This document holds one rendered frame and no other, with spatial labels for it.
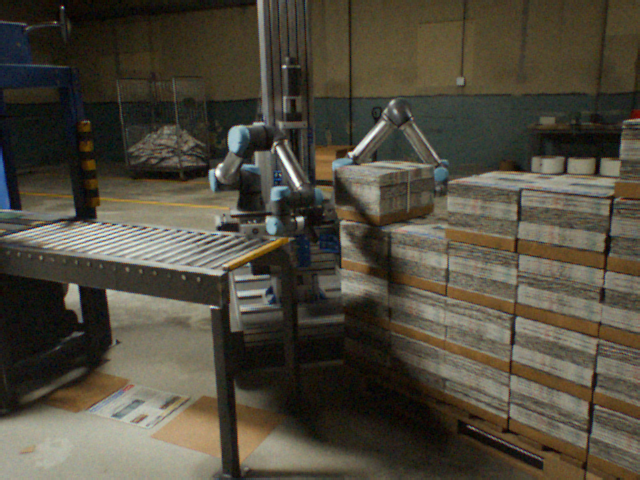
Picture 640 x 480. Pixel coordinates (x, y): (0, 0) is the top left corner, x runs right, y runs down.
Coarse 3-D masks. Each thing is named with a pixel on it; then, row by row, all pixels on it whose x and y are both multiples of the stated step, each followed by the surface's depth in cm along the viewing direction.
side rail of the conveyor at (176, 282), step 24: (0, 264) 248; (24, 264) 241; (48, 264) 235; (72, 264) 229; (96, 264) 223; (120, 264) 217; (144, 264) 213; (168, 264) 212; (120, 288) 220; (144, 288) 215; (168, 288) 210; (192, 288) 205; (216, 288) 200
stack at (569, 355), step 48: (384, 240) 247; (432, 240) 228; (384, 288) 252; (480, 288) 217; (528, 288) 203; (576, 288) 190; (384, 336) 258; (480, 336) 221; (528, 336) 207; (576, 336) 193; (384, 384) 263; (432, 384) 243; (480, 384) 225; (528, 384) 210; (576, 432) 200
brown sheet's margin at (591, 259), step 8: (520, 248) 201; (528, 248) 199; (536, 248) 197; (544, 248) 195; (552, 248) 193; (560, 248) 191; (544, 256) 195; (552, 256) 193; (560, 256) 192; (568, 256) 190; (576, 256) 188; (584, 256) 186; (592, 256) 184; (600, 256) 182; (584, 264) 186; (592, 264) 185; (600, 264) 183
